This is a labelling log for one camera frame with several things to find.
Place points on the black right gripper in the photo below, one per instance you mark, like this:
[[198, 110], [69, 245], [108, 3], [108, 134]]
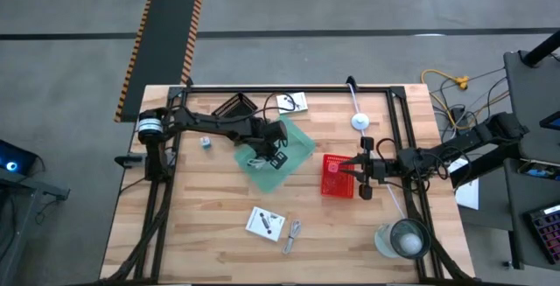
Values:
[[380, 170]]

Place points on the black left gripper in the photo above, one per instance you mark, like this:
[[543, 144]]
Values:
[[273, 135]]

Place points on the white green-edged product box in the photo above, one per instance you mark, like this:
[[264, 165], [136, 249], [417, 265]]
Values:
[[299, 102], [254, 222]]

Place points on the blue and white charger cube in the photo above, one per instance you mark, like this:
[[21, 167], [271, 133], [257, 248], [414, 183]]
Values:
[[205, 143]]

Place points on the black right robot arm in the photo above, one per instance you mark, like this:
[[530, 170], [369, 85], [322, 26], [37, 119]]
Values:
[[459, 144]]

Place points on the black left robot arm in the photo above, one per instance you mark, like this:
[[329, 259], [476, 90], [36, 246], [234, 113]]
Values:
[[210, 124]]

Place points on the teal translucent plastic bin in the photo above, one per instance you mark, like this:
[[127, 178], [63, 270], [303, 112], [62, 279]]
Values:
[[302, 146]]

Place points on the pink charger cube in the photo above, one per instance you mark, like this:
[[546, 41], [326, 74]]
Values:
[[333, 168]]

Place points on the red plastic mesh basket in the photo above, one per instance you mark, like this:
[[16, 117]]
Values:
[[337, 187]]

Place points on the black plastic mesh basket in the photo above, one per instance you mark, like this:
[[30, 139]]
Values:
[[236, 102]]

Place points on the clear round container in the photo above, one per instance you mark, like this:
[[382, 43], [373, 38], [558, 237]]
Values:
[[400, 235]]

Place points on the black power adapter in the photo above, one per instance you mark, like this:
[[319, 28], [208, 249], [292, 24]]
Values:
[[459, 117]]

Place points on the white paper sheet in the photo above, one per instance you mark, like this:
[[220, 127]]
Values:
[[468, 194]]

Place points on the black support beam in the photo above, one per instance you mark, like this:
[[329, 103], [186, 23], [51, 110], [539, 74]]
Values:
[[485, 168]]

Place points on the black hazard-striped floor mat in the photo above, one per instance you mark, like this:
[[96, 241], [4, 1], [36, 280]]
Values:
[[164, 50]]

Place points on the grey desk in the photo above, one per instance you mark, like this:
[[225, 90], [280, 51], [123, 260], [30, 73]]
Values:
[[534, 98]]

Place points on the black keyboard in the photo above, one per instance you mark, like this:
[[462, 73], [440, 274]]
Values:
[[547, 233]]

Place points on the black round pole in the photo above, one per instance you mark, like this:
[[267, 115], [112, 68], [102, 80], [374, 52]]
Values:
[[542, 50]]

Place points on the computer with blue light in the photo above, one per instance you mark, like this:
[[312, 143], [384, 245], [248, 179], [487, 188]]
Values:
[[17, 159]]

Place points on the grey equipment stand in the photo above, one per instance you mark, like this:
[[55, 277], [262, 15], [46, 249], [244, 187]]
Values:
[[13, 216]]

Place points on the black aluminium table frame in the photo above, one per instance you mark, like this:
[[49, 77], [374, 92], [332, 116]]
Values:
[[328, 89]]

